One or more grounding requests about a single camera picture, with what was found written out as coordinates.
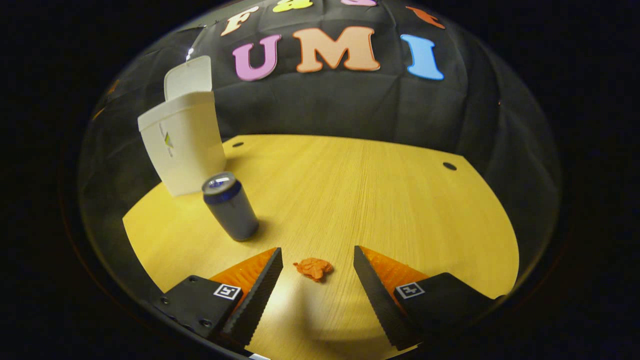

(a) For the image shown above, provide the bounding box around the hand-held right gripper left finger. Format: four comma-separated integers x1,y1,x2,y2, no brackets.
152,246,284,350

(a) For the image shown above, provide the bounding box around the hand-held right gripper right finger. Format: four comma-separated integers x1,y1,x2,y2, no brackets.
353,245,501,352

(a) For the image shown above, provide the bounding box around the orange paper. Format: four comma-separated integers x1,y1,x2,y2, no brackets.
293,257,334,283

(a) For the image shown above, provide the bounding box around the white desktop garbage bin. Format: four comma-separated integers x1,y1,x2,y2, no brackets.
137,55,227,198

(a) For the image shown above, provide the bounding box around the black backdrop cloth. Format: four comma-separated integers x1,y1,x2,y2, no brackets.
77,0,563,301

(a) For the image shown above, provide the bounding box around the blue pop can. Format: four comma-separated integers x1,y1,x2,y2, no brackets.
201,171,260,242

